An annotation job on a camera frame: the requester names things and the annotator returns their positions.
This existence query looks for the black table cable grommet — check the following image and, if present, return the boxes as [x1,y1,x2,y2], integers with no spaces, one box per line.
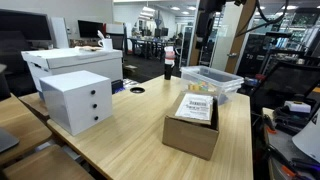
[130,87,145,94]

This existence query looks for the clear plastic storage bin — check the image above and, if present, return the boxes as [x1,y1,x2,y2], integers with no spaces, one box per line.
[181,66,244,105]

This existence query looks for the black monitor in background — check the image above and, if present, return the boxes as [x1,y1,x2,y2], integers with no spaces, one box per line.
[78,20,103,38]

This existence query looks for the small white device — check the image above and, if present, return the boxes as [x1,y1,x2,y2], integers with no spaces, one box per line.
[284,101,311,113]

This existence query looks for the black bottle with pink cap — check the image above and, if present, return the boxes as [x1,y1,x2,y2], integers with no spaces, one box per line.
[164,46,175,80]

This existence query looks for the white mug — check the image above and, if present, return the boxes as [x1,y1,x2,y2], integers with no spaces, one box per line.
[98,38,113,52]

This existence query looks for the white three-knob drawer cabinet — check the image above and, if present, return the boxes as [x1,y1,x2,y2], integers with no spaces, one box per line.
[40,70,112,136]

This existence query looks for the black computer monitor left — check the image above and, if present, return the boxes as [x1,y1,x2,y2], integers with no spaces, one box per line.
[0,9,51,41]

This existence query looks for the brown cardboard box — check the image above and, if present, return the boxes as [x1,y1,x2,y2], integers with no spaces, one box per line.
[162,91,219,160]

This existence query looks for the colourful toy blocks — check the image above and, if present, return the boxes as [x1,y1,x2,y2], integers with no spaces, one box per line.
[188,81,217,92]

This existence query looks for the large white storage box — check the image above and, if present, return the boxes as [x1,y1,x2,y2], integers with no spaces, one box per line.
[21,48,123,91]

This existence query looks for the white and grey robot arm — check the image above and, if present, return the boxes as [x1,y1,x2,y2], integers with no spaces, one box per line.
[195,0,247,49]

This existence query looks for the black mesh office chair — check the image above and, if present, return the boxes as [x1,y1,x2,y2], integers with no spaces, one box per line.
[250,61,320,113]

